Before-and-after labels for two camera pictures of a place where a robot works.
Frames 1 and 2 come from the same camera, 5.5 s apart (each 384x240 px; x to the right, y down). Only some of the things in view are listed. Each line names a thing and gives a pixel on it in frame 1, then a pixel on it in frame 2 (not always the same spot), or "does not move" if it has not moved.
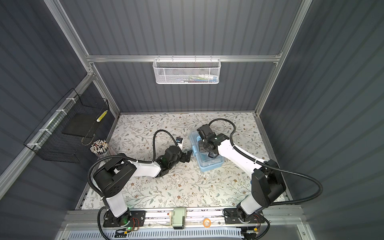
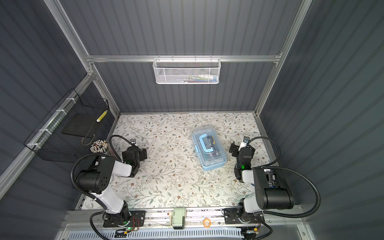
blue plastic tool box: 205,162 does not move
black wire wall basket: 69,132 does not move
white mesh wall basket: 187,70 does not move
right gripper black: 201,149 to 235,148
